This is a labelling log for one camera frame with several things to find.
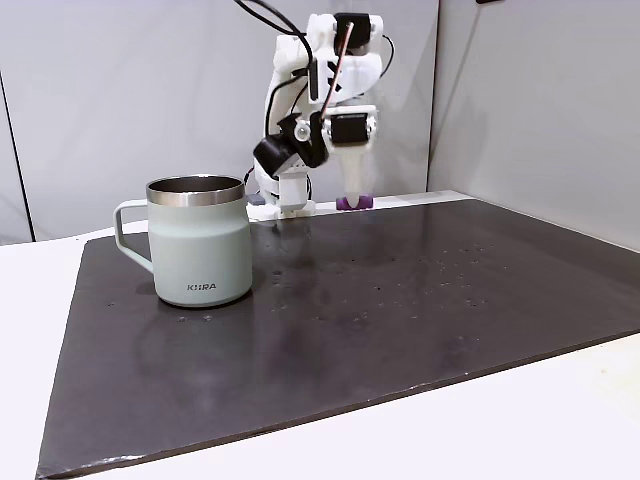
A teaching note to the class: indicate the black camera box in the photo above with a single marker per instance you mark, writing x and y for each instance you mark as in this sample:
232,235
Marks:
270,152

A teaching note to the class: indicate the pale green steel mug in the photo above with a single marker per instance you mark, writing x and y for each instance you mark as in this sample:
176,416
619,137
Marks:
200,250

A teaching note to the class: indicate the dark grey table mat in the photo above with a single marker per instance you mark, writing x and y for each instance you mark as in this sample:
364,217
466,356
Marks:
350,325

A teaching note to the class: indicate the purple ribbed pen grip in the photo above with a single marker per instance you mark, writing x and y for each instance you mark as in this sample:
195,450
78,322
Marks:
367,202

